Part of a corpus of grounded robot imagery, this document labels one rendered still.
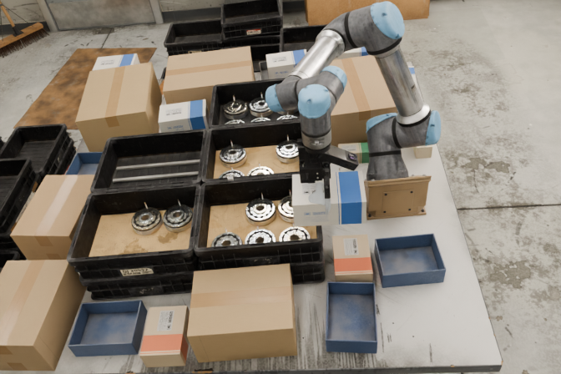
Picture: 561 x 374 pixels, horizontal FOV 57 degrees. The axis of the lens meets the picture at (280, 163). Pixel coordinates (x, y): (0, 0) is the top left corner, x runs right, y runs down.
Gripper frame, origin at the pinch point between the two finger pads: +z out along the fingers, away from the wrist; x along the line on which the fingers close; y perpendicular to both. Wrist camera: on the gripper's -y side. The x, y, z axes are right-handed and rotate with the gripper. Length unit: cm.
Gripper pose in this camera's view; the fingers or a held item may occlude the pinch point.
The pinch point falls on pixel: (328, 194)
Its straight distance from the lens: 145.8
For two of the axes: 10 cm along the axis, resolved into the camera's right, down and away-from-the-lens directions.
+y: -9.9, 0.6, 0.8
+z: 1.0, 7.2, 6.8
